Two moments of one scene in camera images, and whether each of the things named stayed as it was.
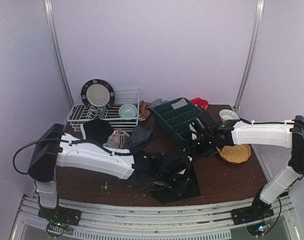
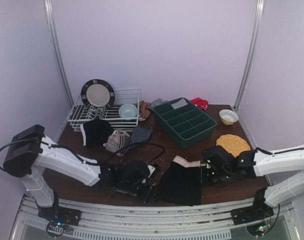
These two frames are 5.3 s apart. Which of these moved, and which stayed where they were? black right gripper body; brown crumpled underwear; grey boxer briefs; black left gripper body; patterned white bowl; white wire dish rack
Moved: black right gripper body; black left gripper body
Stayed: brown crumpled underwear; grey boxer briefs; white wire dish rack; patterned white bowl
